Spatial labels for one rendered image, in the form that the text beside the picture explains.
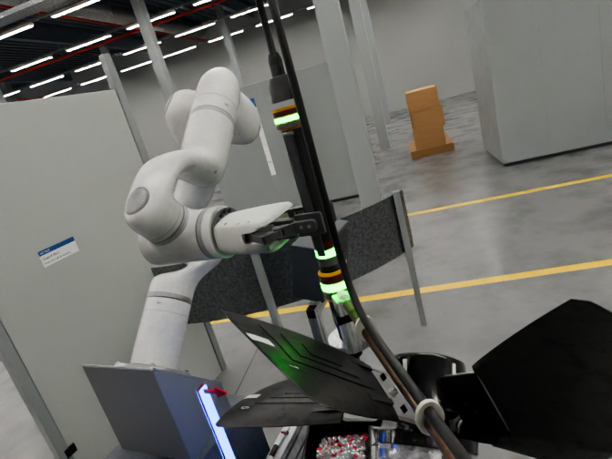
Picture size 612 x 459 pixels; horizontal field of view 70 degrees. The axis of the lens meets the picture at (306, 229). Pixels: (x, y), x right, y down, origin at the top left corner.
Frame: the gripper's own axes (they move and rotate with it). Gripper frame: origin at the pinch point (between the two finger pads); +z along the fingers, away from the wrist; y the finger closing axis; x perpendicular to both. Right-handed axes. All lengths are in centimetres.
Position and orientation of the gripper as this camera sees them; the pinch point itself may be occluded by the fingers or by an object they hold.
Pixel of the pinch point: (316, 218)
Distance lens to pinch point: 61.9
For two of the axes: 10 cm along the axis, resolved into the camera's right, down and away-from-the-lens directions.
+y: -3.8, 3.7, -8.5
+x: -2.6, -9.2, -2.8
